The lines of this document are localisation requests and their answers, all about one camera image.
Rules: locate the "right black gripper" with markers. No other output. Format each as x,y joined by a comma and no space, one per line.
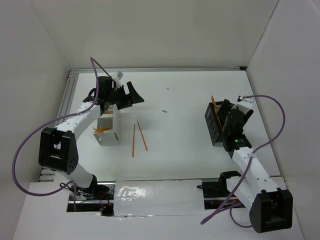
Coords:
227,106

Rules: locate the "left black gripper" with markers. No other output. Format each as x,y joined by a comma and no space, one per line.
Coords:
127,100

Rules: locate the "orange chopstick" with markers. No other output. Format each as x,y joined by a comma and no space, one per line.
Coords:
133,141
142,136

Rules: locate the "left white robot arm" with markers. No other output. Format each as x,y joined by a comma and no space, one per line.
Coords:
58,146

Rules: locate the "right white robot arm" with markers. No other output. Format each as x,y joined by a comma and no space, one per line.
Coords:
270,207

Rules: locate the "white utensil container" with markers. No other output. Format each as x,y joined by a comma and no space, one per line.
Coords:
110,118

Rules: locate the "black utensil container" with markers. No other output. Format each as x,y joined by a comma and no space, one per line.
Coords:
213,126

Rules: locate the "white tape sheet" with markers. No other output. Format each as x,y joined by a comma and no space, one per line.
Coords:
158,198

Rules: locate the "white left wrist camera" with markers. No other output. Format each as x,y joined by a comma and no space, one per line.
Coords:
116,77

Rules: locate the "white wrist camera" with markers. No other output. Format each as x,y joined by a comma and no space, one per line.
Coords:
244,104
116,77

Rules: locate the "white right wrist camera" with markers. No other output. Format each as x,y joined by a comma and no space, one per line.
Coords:
244,104

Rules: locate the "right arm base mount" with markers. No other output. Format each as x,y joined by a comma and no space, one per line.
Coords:
213,194

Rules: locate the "aluminium rail at back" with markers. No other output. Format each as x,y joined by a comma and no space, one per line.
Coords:
176,69

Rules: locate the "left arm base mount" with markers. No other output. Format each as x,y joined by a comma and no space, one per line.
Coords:
101,202

